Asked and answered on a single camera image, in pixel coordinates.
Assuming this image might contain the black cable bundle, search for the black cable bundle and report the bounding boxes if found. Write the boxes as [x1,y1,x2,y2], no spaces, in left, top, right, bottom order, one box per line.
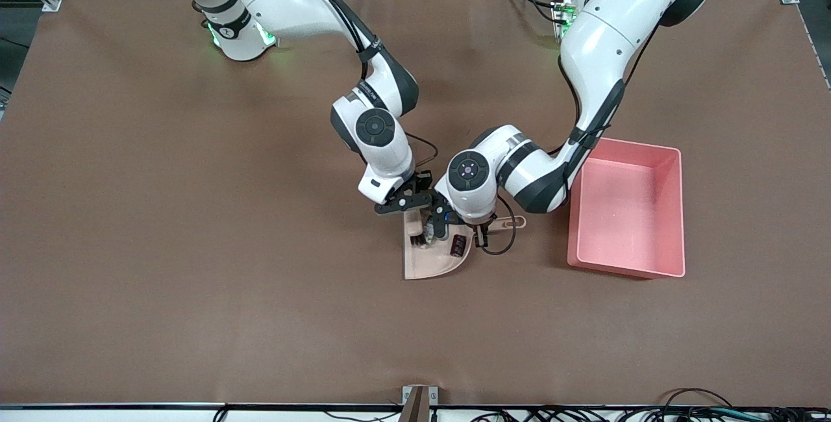
[467,388,831,422]

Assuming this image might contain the grey metal bracket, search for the grey metal bracket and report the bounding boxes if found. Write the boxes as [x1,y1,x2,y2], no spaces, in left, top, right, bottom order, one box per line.
[401,385,439,422]

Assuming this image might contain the brown table cover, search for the brown table cover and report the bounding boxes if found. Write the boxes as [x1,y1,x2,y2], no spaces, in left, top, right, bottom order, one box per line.
[0,0,831,408]

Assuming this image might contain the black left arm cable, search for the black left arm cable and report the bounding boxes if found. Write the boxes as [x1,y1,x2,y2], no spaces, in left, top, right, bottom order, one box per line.
[482,51,616,256]

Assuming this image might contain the beige hand brush black bristles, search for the beige hand brush black bristles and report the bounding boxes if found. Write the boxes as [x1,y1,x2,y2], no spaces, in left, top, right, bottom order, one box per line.
[405,210,430,249]

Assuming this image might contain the pink plastic bin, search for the pink plastic bin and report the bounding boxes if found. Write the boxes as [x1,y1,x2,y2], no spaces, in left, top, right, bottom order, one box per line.
[567,138,686,280]

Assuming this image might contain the beige plastic dustpan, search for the beige plastic dustpan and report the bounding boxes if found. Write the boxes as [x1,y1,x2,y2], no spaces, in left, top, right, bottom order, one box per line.
[403,211,527,280]

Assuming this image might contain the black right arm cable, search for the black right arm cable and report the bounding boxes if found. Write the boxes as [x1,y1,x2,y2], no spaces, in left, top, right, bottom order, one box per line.
[289,0,439,176]

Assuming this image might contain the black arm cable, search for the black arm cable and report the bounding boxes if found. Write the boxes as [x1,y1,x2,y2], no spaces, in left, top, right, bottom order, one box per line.
[289,0,439,176]
[482,51,616,256]

